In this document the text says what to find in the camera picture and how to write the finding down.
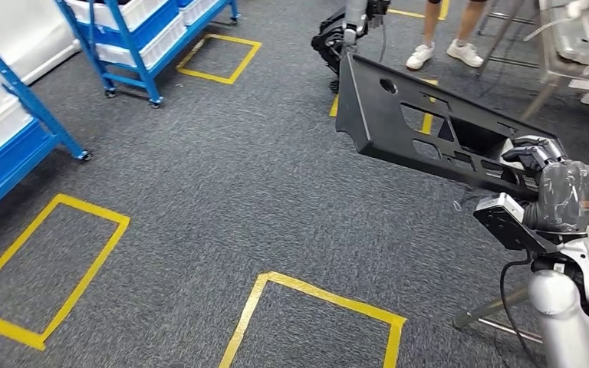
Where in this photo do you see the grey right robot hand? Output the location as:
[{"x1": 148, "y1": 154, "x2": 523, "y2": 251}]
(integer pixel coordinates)
[{"x1": 502, "y1": 136, "x2": 589, "y2": 235}]

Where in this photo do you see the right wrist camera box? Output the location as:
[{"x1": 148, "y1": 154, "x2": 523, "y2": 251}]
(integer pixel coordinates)
[{"x1": 473, "y1": 192, "x2": 560, "y2": 255}]

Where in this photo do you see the black plastic plate bracket part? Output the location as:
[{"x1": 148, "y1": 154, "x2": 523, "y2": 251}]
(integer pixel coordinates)
[{"x1": 334, "y1": 52, "x2": 568, "y2": 202}]

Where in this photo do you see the blue metal shelf rack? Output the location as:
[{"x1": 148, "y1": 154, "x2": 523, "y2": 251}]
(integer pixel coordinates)
[{"x1": 0, "y1": 22, "x2": 92, "y2": 229}]

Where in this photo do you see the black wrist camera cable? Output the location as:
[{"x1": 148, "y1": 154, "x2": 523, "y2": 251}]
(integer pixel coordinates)
[{"x1": 500, "y1": 251, "x2": 545, "y2": 368}]

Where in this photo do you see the blue wheeled metal cart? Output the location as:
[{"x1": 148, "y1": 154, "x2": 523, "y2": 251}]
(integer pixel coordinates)
[{"x1": 53, "y1": 0, "x2": 239, "y2": 109}]

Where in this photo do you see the black and silver humanoid robot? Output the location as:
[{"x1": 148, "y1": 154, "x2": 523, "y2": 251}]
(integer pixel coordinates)
[{"x1": 311, "y1": 0, "x2": 392, "y2": 95}]

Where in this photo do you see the small steel table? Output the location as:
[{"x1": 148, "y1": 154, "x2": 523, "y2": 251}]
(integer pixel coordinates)
[{"x1": 477, "y1": 0, "x2": 589, "y2": 123}]

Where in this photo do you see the white car with red stripe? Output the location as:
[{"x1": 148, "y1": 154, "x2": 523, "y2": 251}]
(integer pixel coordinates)
[{"x1": 0, "y1": 0, "x2": 80, "y2": 85}]

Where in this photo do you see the large steel workbench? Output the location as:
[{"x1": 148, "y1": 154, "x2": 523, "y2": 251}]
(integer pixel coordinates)
[{"x1": 452, "y1": 195, "x2": 589, "y2": 347}]

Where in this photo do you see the person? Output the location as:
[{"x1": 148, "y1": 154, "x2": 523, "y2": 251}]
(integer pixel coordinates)
[{"x1": 406, "y1": 0, "x2": 486, "y2": 71}]

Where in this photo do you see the white cable with plug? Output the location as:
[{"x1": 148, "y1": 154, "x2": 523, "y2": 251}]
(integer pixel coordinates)
[{"x1": 523, "y1": 0, "x2": 589, "y2": 77}]

